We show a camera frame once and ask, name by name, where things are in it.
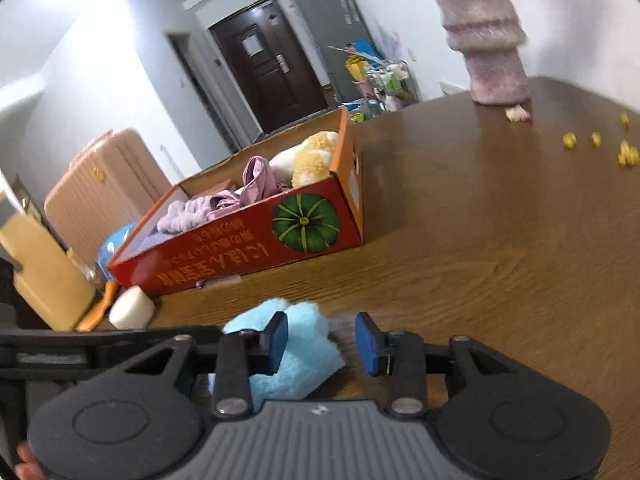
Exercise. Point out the pink ribbed suitcase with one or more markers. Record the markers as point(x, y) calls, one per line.
point(100, 200)

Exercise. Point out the pink textured vase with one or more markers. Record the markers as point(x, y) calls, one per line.
point(487, 35)

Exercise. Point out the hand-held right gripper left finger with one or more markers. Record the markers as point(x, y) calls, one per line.
point(279, 345)

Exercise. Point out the purple fluffy headband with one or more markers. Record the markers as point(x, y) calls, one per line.
point(182, 215)

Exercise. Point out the pink bucket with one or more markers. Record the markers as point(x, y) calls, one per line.
point(364, 89)

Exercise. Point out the floor clutter pile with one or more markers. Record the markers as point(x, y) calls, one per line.
point(360, 111)

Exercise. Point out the grey side door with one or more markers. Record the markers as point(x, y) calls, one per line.
point(200, 90)

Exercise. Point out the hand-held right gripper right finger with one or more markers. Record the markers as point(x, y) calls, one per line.
point(366, 345)

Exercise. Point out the fallen rose petal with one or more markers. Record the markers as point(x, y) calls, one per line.
point(517, 113)

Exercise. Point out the red cardboard box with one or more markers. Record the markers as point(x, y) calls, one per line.
point(225, 260)

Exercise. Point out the person's left hand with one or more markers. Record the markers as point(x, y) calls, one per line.
point(26, 464)

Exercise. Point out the purple satin scrunchie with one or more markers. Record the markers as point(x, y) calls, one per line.
point(260, 180)

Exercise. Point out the grey refrigerator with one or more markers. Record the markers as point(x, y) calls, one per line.
point(330, 35)

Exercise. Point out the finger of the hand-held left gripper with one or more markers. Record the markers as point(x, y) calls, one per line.
point(130, 342)

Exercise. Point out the white round sponge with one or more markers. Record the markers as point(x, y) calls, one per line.
point(131, 307)

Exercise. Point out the blue wet wipes pack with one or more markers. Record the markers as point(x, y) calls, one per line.
point(112, 250)

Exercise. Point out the dark brown entrance door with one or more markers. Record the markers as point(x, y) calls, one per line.
point(280, 95)

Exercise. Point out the yellow thermos bottle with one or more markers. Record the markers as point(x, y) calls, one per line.
point(45, 280)

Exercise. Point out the blue plush toy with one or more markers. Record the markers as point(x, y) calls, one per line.
point(310, 355)

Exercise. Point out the scattered yellow crumbs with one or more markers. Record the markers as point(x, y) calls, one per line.
point(627, 156)

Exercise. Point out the yellow plush toy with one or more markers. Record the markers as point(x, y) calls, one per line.
point(312, 160)

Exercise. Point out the orange shoehorn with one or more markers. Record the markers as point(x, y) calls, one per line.
point(97, 312)

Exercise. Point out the yellow bag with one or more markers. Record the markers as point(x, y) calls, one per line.
point(356, 69)

